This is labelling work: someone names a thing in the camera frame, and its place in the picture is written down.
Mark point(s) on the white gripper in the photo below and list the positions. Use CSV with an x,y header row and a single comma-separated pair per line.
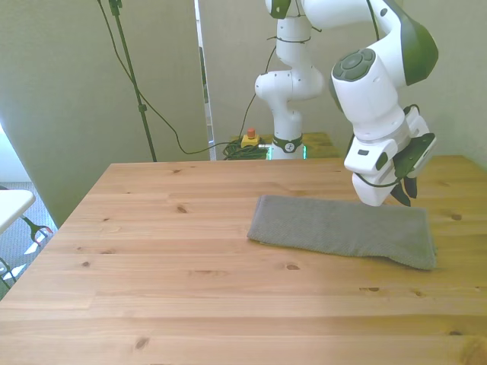
x,y
371,178

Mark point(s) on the grey terry towel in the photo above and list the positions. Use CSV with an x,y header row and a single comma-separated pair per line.
x,y
342,232

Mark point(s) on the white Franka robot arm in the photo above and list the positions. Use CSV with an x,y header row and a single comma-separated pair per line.
x,y
365,95

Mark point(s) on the yellow emergency stop button box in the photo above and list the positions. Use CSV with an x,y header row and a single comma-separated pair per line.
x,y
251,140

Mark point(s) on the beige room divider panel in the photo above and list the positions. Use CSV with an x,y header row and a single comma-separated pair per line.
x,y
76,95

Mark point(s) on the white side table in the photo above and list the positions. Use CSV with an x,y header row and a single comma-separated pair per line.
x,y
13,207

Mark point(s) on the dark camera stand pole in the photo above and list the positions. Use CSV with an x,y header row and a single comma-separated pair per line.
x,y
133,80

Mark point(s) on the black red-tipped frame leg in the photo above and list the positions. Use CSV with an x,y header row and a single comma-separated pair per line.
x,y
36,230

